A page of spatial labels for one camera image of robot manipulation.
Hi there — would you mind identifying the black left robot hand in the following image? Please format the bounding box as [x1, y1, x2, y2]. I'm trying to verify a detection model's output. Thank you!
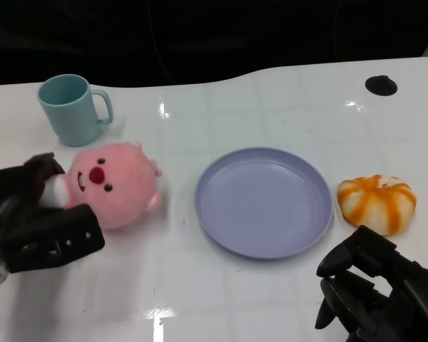
[0, 152, 106, 274]

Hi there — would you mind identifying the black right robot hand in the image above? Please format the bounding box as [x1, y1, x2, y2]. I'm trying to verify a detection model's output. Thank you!
[314, 224, 428, 342]

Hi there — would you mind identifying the pink plush beaver doll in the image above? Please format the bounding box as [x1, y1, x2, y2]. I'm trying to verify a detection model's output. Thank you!
[41, 140, 164, 229]

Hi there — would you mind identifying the lavender plastic plate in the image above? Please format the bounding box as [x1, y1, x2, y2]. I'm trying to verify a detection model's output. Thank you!
[193, 147, 335, 260]

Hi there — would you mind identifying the orange white striped bun toy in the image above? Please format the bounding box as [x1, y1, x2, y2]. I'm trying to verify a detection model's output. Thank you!
[337, 174, 417, 238]

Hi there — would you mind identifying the teal plastic mug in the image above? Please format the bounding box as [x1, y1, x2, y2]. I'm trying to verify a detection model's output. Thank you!
[37, 73, 114, 147]

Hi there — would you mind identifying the black round table grommet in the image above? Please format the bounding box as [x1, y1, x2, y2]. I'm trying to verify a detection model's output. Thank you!
[365, 75, 398, 96]

